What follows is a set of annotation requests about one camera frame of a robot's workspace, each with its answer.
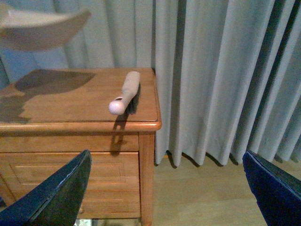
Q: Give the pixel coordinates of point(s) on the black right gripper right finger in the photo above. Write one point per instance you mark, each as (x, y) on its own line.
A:
(278, 194)

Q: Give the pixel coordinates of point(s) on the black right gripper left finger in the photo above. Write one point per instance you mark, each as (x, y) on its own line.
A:
(56, 201)

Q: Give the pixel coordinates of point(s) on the beige hand brush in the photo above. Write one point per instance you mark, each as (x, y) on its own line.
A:
(127, 101)

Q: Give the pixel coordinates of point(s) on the beige plastic dustpan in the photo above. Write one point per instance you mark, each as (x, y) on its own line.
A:
(24, 30)

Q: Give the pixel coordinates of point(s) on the wooden nightstand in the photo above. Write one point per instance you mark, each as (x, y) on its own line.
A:
(49, 116)

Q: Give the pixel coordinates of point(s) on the light grey curtain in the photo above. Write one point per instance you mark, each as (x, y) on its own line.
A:
(228, 71)

